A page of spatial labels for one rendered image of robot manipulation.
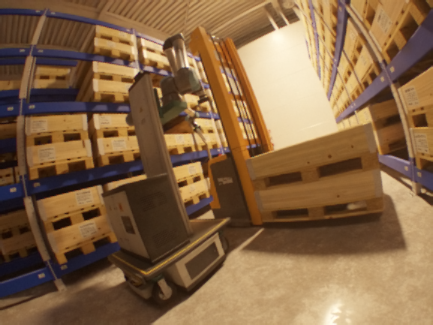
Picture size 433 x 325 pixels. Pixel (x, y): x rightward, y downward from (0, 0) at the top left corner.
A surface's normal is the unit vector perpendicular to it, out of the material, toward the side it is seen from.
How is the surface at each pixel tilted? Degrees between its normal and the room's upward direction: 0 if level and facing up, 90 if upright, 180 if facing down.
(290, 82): 90
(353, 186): 90
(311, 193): 90
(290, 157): 90
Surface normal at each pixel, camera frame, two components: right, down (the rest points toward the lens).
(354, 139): -0.69, 0.19
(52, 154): 0.79, -0.25
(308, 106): -0.54, 0.15
